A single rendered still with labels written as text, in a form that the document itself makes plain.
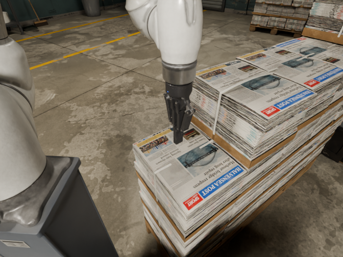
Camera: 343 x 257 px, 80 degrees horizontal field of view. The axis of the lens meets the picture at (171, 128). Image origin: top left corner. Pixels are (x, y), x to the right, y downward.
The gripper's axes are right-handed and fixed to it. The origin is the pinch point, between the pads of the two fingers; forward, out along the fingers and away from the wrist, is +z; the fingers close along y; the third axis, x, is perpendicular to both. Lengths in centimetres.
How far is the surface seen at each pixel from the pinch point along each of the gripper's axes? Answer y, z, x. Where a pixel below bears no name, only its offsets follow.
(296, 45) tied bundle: 12, -8, -88
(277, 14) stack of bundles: 240, 58, -463
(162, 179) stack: -3.3, 13.7, 9.2
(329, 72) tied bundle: -14, -8, -67
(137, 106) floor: 156, 97, -55
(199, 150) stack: -0.7, 13.9, -10.5
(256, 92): -6.6, -9.0, -29.4
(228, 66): 13.8, -9.1, -37.6
